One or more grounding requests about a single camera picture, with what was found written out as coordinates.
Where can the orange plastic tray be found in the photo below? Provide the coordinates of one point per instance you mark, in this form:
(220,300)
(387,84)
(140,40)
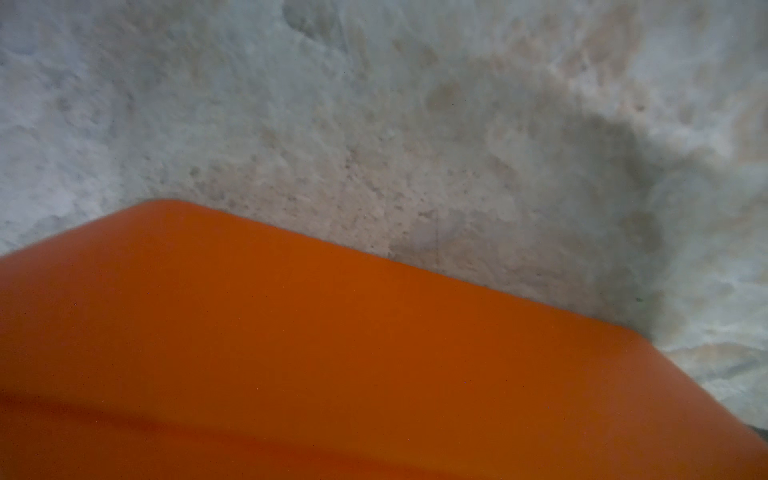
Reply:
(172,341)

